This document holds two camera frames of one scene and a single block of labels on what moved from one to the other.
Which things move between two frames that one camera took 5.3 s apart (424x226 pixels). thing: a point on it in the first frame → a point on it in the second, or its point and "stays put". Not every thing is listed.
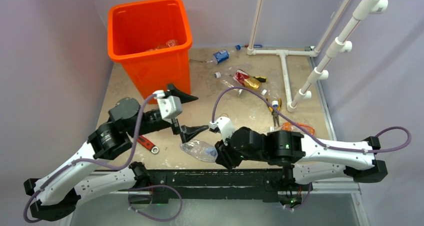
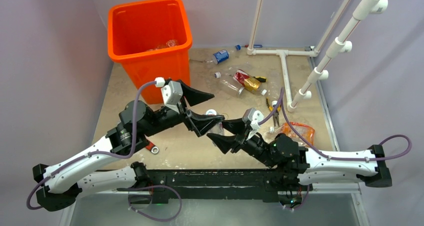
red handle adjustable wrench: x=146 y=144 stays put
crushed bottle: x=200 y=150 → x=218 y=128
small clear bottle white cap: x=170 y=43 stays put
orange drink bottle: x=287 y=126 stays put
